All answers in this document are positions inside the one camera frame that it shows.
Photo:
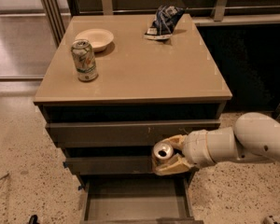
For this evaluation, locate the grey top drawer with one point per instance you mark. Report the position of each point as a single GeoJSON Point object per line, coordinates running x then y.
{"type": "Point", "coordinates": [123, 133]}

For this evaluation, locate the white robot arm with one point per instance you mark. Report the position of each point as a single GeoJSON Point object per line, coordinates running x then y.
{"type": "Point", "coordinates": [253, 138]}

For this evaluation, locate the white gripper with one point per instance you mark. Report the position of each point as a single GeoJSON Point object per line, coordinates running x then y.
{"type": "Point", "coordinates": [194, 150]}

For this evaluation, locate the grey middle drawer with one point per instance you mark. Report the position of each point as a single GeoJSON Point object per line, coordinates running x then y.
{"type": "Point", "coordinates": [110, 165]}

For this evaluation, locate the green white soda can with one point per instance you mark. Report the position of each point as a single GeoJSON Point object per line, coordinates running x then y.
{"type": "Point", "coordinates": [84, 60]}

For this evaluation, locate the white bowl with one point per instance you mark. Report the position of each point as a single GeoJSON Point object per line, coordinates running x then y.
{"type": "Point", "coordinates": [98, 38]}

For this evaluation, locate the blue chip bag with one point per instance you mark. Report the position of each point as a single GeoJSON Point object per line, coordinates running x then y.
{"type": "Point", "coordinates": [164, 23]}

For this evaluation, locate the orange soda can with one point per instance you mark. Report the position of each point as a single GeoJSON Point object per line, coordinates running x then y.
{"type": "Point", "coordinates": [162, 152]}

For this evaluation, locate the grey drawer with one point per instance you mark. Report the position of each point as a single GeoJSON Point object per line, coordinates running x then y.
{"type": "Point", "coordinates": [123, 133]}
{"type": "Point", "coordinates": [137, 199]}
{"type": "Point", "coordinates": [110, 165]}

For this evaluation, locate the grey bottom drawer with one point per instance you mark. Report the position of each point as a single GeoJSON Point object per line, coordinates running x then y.
{"type": "Point", "coordinates": [137, 199]}

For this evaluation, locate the tan drawer cabinet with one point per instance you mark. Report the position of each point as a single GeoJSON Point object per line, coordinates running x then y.
{"type": "Point", "coordinates": [138, 80]}

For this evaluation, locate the white object bottom right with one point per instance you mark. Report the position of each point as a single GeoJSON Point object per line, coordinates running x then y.
{"type": "Point", "coordinates": [272, 219]}

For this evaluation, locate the black object bottom left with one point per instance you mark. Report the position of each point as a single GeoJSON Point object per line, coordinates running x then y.
{"type": "Point", "coordinates": [33, 219]}

